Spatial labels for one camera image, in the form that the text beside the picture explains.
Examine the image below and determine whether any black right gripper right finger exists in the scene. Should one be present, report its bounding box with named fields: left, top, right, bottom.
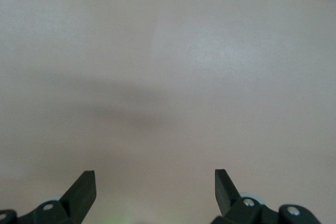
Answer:
left=211, top=169, right=321, bottom=224

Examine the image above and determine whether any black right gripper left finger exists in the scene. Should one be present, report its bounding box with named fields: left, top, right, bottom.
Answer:
left=0, top=170, right=97, bottom=224

